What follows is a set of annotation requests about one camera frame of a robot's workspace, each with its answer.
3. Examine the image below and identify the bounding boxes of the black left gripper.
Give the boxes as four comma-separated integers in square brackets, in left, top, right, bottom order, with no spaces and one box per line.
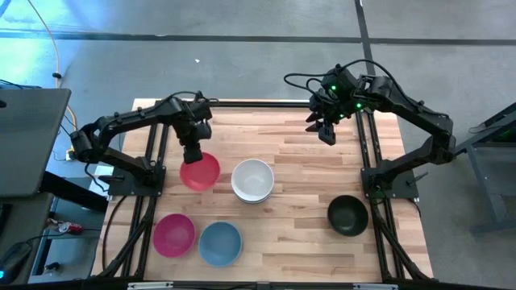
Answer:
[177,116,205,165]

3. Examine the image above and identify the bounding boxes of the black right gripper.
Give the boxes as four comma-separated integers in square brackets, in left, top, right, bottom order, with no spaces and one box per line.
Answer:
[318,93,350,147]

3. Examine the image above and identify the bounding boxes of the coral bowl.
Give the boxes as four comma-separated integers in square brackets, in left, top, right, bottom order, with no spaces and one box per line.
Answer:
[179,151,222,193]

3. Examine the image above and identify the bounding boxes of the white bowl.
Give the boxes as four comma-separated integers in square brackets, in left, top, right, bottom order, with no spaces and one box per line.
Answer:
[231,158,276,205]

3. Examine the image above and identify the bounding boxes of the magenta bowl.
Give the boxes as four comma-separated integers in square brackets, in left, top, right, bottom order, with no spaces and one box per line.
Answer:
[152,213,197,259]

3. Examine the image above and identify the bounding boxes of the black bowl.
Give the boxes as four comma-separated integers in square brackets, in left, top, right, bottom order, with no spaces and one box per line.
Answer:
[327,194,369,238]

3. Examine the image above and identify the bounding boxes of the blue bowl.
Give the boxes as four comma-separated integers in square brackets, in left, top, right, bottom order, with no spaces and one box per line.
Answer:
[198,221,244,267]

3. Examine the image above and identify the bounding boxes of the white paper sheet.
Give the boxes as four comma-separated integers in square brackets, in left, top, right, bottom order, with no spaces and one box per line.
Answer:
[89,164,114,201]

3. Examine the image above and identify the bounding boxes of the red drink can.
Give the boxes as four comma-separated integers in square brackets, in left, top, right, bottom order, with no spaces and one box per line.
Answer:
[58,221,85,236]

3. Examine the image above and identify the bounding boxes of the grey metal cart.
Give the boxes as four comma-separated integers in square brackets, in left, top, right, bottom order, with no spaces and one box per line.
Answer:
[444,102,516,237]

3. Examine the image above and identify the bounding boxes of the grey laptop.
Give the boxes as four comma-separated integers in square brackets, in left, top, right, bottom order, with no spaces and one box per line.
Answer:
[0,87,73,198]

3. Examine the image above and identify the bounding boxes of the grey desk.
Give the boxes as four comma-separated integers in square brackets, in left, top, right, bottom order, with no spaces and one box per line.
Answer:
[0,171,110,285]

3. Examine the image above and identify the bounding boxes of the black computer mouse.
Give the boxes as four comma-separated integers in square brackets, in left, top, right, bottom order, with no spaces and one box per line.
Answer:
[0,241,33,283]

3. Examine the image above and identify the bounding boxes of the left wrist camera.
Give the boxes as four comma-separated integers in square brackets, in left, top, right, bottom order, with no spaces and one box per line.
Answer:
[196,120,214,141]

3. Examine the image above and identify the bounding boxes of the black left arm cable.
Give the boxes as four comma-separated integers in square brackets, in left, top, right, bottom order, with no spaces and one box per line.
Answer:
[160,90,221,106]

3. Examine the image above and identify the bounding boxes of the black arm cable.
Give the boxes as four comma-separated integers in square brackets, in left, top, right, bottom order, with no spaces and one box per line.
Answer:
[283,58,404,106]
[160,90,221,106]

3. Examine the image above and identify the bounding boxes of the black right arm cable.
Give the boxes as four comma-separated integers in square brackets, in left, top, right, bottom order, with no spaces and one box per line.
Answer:
[283,58,404,106]

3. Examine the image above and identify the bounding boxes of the black aluminium table frame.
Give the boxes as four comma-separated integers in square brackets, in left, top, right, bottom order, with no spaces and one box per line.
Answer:
[91,98,435,290]

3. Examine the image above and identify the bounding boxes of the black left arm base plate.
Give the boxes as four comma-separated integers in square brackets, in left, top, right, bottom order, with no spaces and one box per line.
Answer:
[107,164,167,198]

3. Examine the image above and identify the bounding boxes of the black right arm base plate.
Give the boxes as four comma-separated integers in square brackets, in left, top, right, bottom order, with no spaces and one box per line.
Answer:
[360,167,420,200]

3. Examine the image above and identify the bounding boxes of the black floor cable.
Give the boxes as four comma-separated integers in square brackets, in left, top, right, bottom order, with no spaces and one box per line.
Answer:
[101,195,126,279]

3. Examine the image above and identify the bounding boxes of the silver bracket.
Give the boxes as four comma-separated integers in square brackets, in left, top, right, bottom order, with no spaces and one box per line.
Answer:
[127,281,174,290]
[353,283,399,290]

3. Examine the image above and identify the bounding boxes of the orange extension cable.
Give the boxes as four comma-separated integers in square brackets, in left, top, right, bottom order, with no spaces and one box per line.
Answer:
[27,0,81,134]

